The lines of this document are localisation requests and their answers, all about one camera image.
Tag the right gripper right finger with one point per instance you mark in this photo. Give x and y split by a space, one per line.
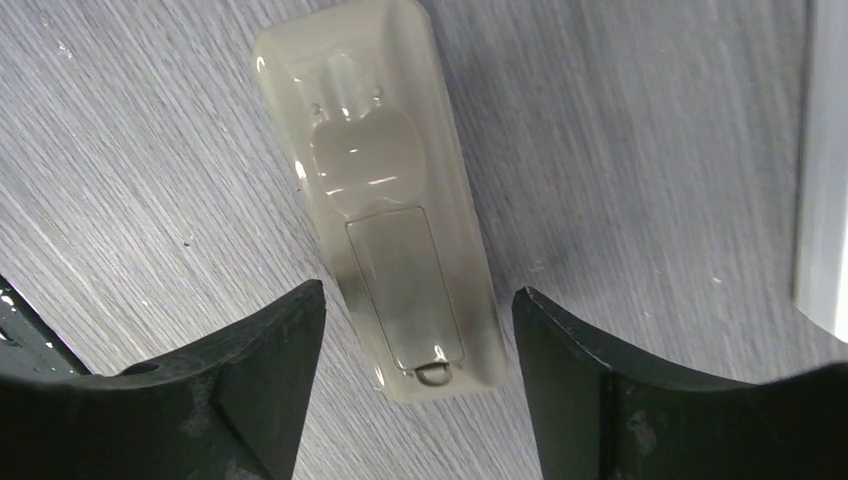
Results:
602 408

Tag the beige battery cover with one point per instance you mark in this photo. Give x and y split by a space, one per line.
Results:
396 254

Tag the white remote control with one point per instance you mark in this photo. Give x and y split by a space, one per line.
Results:
820 281
360 105

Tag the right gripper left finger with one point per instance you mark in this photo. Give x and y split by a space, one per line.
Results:
230 405

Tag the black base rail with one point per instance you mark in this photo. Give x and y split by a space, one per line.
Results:
29 347

